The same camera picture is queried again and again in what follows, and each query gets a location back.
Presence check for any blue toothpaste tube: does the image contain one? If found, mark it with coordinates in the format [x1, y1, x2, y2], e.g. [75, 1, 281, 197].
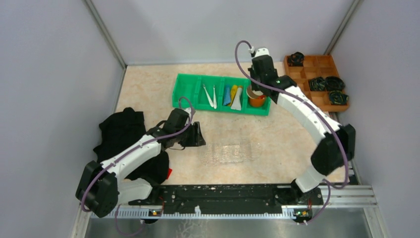
[223, 85, 231, 106]

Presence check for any green compartment bin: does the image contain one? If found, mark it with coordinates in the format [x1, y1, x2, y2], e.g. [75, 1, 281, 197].
[172, 73, 271, 116]

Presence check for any black coiled cable middle right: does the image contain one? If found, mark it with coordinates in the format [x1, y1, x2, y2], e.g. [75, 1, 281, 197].
[324, 76, 346, 92]

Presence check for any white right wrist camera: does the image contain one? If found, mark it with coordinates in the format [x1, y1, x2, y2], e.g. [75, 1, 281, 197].
[248, 47, 270, 58]

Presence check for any black coiled cable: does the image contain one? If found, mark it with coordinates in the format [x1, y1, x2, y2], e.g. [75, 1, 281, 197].
[287, 52, 305, 67]
[328, 90, 349, 106]
[324, 76, 346, 92]
[308, 76, 328, 92]

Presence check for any red tag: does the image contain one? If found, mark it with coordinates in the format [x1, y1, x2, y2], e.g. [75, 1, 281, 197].
[166, 168, 172, 179]

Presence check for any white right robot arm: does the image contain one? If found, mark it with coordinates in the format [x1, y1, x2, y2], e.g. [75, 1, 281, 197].
[248, 55, 356, 197]

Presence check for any orange plastic mug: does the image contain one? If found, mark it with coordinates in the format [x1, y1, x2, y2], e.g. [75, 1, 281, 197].
[248, 95, 266, 108]

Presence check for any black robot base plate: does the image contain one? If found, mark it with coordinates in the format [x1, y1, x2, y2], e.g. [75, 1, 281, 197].
[128, 184, 324, 215]

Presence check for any black coiled cable top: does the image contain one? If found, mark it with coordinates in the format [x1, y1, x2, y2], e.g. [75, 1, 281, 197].
[287, 52, 305, 67]

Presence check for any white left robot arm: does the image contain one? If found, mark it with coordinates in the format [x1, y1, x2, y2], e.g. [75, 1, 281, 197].
[75, 107, 203, 218]

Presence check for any black coiled cable middle left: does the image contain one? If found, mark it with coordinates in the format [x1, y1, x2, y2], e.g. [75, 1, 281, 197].
[308, 76, 328, 92]

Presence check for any clear textured plastic tray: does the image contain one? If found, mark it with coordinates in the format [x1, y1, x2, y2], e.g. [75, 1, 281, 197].
[198, 141, 262, 166]

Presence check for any black cloth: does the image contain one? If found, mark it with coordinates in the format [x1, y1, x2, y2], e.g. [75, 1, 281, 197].
[93, 107, 169, 184]

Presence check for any steel cup orange sleeve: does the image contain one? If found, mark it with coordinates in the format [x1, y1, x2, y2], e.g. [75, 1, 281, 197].
[246, 85, 263, 99]

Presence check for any brown wooden compartment tray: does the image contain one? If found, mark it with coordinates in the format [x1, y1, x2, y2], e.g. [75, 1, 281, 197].
[284, 52, 350, 112]

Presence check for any yellow toothpaste tube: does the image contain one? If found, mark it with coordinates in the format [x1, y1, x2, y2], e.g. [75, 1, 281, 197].
[228, 85, 238, 106]

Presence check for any black coiled cable bottom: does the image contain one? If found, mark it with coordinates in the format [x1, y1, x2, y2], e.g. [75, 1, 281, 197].
[328, 90, 349, 106]

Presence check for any white toothpaste tube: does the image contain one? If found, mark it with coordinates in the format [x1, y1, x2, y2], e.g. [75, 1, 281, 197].
[230, 86, 243, 111]

